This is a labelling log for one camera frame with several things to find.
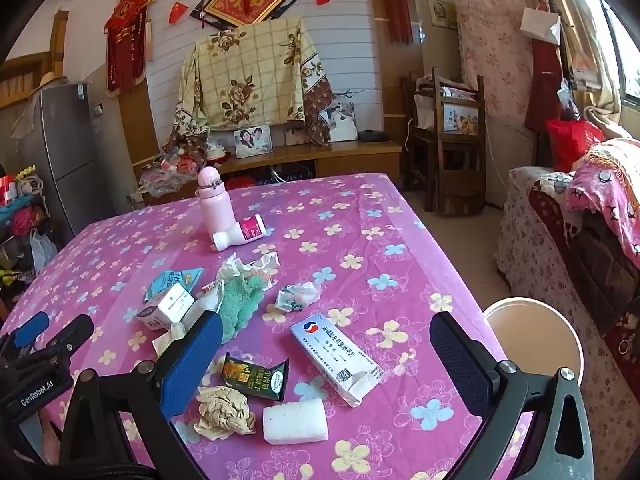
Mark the white paper bag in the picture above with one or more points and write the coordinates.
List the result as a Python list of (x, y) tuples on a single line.
[(540, 25)]

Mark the large white medicine box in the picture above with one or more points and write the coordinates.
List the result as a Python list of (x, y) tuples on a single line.
[(335, 355)]

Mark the white pill bottle pink label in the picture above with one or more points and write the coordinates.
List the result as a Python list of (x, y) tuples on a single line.
[(245, 230)]

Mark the pink floral tablecloth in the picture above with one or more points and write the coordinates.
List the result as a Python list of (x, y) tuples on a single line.
[(350, 240)]

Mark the pink floral mattress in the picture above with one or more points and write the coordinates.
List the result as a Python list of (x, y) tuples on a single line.
[(495, 50)]

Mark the yellow floral cloth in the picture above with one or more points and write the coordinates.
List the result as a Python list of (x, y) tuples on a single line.
[(250, 70)]

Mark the green fuzzy cloth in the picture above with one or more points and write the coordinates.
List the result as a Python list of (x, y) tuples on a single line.
[(245, 305)]

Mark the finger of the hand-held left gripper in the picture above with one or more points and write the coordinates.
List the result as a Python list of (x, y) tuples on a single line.
[(31, 327), (75, 332)]

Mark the white photo frame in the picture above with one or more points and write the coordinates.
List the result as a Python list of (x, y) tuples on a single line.
[(342, 122)]

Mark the framed wall picture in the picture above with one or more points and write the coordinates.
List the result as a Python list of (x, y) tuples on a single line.
[(442, 12)]

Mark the small photo frame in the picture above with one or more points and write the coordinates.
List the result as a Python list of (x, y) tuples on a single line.
[(296, 136)]

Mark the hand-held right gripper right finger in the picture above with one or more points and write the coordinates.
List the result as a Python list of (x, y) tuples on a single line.
[(460, 367)]

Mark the grey refrigerator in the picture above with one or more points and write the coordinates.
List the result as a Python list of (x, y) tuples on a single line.
[(65, 150)]

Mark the black set-top box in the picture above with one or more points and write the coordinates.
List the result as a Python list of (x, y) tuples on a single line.
[(372, 136)]

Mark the crumpled beige paper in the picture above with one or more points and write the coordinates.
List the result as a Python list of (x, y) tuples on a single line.
[(225, 410)]

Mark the blue snack wrapper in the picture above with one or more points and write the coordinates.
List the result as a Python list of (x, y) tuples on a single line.
[(170, 279)]

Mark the red knot tassel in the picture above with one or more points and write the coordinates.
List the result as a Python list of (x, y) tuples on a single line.
[(397, 10)]

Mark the wooden chair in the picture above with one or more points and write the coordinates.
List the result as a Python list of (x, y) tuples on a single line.
[(460, 160)]

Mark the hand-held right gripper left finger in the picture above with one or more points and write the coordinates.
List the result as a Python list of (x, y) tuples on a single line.
[(192, 360)]

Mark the white foam block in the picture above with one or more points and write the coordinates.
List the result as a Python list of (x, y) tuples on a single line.
[(295, 422)]

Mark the pink printed blanket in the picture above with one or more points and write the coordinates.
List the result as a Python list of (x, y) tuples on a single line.
[(610, 185)]

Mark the red hanging garment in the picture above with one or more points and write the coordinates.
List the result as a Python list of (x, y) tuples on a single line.
[(542, 85)]

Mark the small white medicine box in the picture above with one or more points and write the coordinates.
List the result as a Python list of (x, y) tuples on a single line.
[(170, 305)]

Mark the pile of bags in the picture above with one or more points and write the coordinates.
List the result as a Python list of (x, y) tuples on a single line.
[(25, 220)]

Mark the dark green snack packet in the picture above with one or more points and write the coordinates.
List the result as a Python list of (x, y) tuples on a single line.
[(255, 377)]

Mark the red plastic bag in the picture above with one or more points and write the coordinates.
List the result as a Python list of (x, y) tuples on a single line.
[(570, 142)]

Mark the clear plastic bags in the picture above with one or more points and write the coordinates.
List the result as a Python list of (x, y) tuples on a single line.
[(165, 175)]

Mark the patterned blanket pile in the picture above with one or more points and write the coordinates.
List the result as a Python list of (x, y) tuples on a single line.
[(540, 260)]

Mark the straw hat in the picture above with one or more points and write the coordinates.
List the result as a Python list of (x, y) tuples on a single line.
[(52, 80)]

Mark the wooden cabinet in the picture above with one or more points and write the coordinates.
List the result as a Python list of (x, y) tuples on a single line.
[(350, 155)]

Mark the beige curtain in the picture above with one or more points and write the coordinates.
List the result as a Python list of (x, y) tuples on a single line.
[(585, 20)]

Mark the red banner with knot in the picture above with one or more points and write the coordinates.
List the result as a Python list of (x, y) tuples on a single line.
[(127, 35)]

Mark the round white stool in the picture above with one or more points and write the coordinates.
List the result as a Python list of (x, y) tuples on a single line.
[(530, 335)]

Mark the large photo frame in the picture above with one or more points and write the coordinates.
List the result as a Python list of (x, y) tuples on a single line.
[(252, 141)]

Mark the crumpled white green wrapper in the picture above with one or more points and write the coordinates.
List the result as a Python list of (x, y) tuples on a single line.
[(297, 297)]

